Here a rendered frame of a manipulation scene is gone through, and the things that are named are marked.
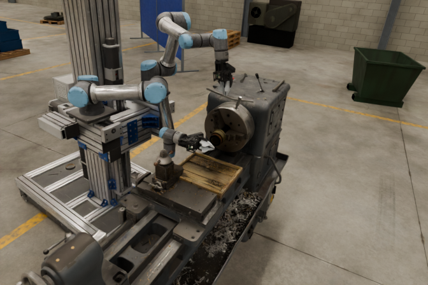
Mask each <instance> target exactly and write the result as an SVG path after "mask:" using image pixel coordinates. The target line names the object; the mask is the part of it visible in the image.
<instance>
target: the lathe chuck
mask: <svg viewBox="0 0 428 285"><path fill-rule="evenodd" d="M235 107H236V105H235V104H230V103H226V104H221V105H219V106H217V107H216V108H219V110H220V113H221V115H222V118H223V120H224V123H225V124H227V125H228V126H230V128H231V130H235V131H237V132H241V133H244V134H248V139H243V140H242V141H238V140H234V141H232V140H228V141H226V140H225V141H224V142H223V143H222V144H220V145H219V146H216V148H218V149H220V150H222V151H226V152H235V151H238V150H240V149H241V148H242V147H243V146H244V145H245V144H246V143H247V142H248V141H249V140H250V138H251V136H252V133H253V125H252V121H251V119H250V117H249V115H248V114H247V113H246V111H245V110H244V109H242V108H241V107H239V106H238V110H235V109H234V108H235ZM216 108H215V109H216ZM215 109H213V110H211V111H210V112H209V113H208V114H207V116H206V118H205V121H204V129H205V132H206V135H207V138H208V139H209V140H210V137H211V135H212V133H213V131H214V128H213V127H214V126H215V125H214V123H213V121H214V118H213V116H212V114H213V113H214V112H215V111H214V110H215ZM221 130H223V131H224V132H225V133H226V132H227V131H228V130H227V129H226V127H223V128H222V129H221Z"/></svg>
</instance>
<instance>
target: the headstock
mask: <svg viewBox="0 0 428 285"><path fill-rule="evenodd" d="M243 75H244V74H236V75H234V76H233V78H234V79H235V80H234V81H233V83H232V87H231V89H230V91H229V93H228V95H227V96H229V97H232V98H234V99H238V97H239V96H240V97H242V99H244V100H250V101H253V102H244V101H241V102H240V104H241V105H242V106H244V107H245V108H246V109H247V110H248V111H249V112H250V114H251V115H252V117H253V120H254V124H255V130H254V133H253V136H252V138H251V139H250V140H249V141H248V142H247V143H246V144H245V145H244V146H243V147H242V148H241V149H240V151H243V152H245V153H249V154H252V155H255V156H262V155H263V154H264V152H265V149H266V145H267V144H268V143H269V141H270V140H271V139H272V138H273V136H274V135H275V134H276V133H277V131H278V130H279V129H280V127H281V125H282V119H283V112H284V109H285V102H286V98H287V92H288V91H289V90H290V85H289V84H288V83H286V82H283V83H282V85H281V86H280V87H279V88H278V89H277V90H276V91H275V92H272V89H274V87H275V86H277V84H279V82H280V81H276V80H271V79H267V78H261V77H259V81H260V84H261V86H262V89H263V90H264V91H265V92H261V88H260V85H259V82H258V79H257V78H256V76H252V75H249V74H247V75H246V76H245V79H244V80H243V82H242V83H241V82H240V80H241V78H242V77H243ZM253 98H254V99H253ZM257 98H260V99H259V100H258V99H257ZM263 98H266V99H263ZM225 102H237V101H234V100H231V99H228V98H226V97H224V96H221V95H219V94H216V93H214V92H210V93H209V95H208V105H207V107H206V110H207V114H208V113H209V112H210V111H211V110H213V109H215V108H216V107H217V106H219V105H221V104H222V103H225Z"/></svg>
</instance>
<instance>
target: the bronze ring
mask: <svg viewBox="0 0 428 285"><path fill-rule="evenodd" d="M225 140H226V135H225V132H224V131H223V130H219V129H216V130H214V131H213V133H212V135H211V137H210V143H212V145H214V146H219V145H220V144H222V143H223V142H224V141H225Z"/></svg>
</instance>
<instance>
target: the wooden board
mask: <svg viewBox="0 0 428 285"><path fill-rule="evenodd" d="M195 156H196V158H195ZM193 157H194V158H193ZM192 158H193V160H192ZM199 158H200V159H199ZM203 159H204V160H203ZM199 160H200V161H202V162H201V163H200V161H199ZM211 161H213V162H211ZM198 162H199V163H198ZM207 162H208V163H207ZM202 163H203V164H202ZM178 165H180V166H182V167H183V169H184V171H183V174H182V175H181V176H180V179H181V180H182V181H185V182H188V183H190V184H193V185H196V186H198V187H201V188H203V189H205V190H208V191H211V192H213V193H216V194H217V198H219V199H221V198H222V197H223V196H224V195H225V193H226V192H227V191H228V189H229V188H230V187H231V186H232V185H233V183H234V182H235V181H236V180H237V178H238V177H239V175H240V174H241V173H242V170H243V168H242V167H239V166H237V165H233V164H231V163H227V162H225V161H222V160H219V159H216V158H213V157H211V156H208V155H204V154H202V153H198V152H195V153H191V154H190V155H189V156H188V157H186V158H185V159H184V160H183V161H182V162H180V163H179V164H178ZM200 165H202V166H200ZM207 165H208V166H207ZM217 165H218V166H217ZM224 165H225V167H224ZM227 167H228V168H227ZM223 169H224V170H223ZM231 170H232V171H231ZM233 170H234V171H233ZM219 171H220V172H219ZM235 171H236V172H235ZM232 172H234V173H232ZM192 173H193V174H192ZM227 174H228V175H229V176H228V175H227ZM230 175H231V177H230ZM229 179H230V180H229ZM218 180H219V181H218ZM228 180H229V181H228ZM225 184H227V185H225ZM221 187H222V188H221ZM225 187H226V188H225ZM220 189H222V190H220ZM218 190H220V191H218Z"/></svg>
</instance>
